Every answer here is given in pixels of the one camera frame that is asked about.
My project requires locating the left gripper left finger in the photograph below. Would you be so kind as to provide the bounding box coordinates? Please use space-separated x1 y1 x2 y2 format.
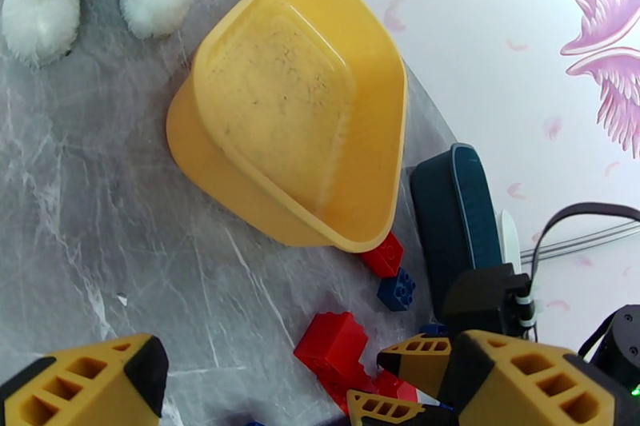
0 332 170 426

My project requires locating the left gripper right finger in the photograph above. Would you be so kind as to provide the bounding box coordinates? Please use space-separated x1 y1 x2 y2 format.
437 329 640 426

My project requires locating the dark blue plastic container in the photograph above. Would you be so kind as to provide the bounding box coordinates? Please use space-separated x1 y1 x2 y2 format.
410 141 503 322

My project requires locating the yellow plastic container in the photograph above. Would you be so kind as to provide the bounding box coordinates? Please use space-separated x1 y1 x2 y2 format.
166 0 409 254

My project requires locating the grey white plush toy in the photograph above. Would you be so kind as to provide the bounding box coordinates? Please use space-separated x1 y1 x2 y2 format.
0 0 211 69

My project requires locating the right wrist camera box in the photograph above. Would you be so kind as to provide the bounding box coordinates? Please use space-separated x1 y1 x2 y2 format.
442 263 536 338

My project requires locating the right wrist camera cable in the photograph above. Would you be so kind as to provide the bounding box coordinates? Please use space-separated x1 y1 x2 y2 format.
530 201 640 291

